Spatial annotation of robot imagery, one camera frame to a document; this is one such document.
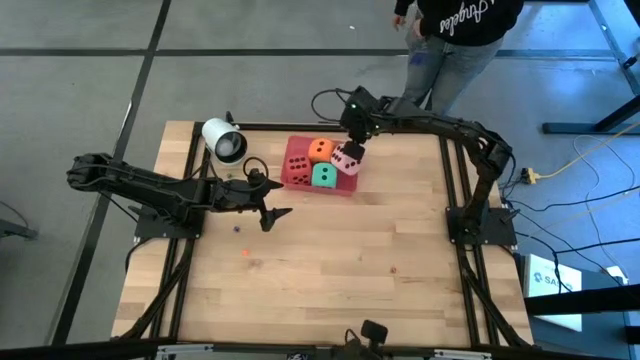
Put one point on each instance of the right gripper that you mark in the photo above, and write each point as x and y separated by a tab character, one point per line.
361	115

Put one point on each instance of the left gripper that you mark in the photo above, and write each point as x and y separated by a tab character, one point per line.
235	195

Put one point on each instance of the large pink foam die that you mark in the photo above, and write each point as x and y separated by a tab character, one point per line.
345	165

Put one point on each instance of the large orange foam die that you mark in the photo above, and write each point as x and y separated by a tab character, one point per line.
321	151

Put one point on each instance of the large green foam die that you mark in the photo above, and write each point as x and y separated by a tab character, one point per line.
324	176

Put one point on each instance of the large red foam die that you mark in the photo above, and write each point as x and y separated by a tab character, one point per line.
298	170

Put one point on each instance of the pink translucent plastic bin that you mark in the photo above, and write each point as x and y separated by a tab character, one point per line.
295	145

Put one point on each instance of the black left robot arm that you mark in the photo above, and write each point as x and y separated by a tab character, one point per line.
150	182

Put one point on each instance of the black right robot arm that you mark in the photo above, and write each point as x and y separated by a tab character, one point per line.
450	125

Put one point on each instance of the person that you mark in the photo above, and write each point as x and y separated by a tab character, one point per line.
465	25

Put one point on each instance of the yellow power plug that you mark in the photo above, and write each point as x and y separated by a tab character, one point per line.
531	176

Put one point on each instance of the black desk foot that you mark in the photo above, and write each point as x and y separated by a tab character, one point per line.
575	128

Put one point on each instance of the white printed box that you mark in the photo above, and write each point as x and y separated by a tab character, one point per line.
550	272

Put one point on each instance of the grey chair leg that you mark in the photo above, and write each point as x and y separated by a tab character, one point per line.
15	229

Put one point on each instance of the black desk beam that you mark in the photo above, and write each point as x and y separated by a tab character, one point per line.
575	302

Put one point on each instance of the grey desk leg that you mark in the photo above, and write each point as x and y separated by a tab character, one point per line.
607	30

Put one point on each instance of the black aluminium table frame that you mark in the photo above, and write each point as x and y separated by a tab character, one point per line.
265	126

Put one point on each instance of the silver metal bracket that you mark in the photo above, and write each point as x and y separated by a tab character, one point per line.
462	354
185	349

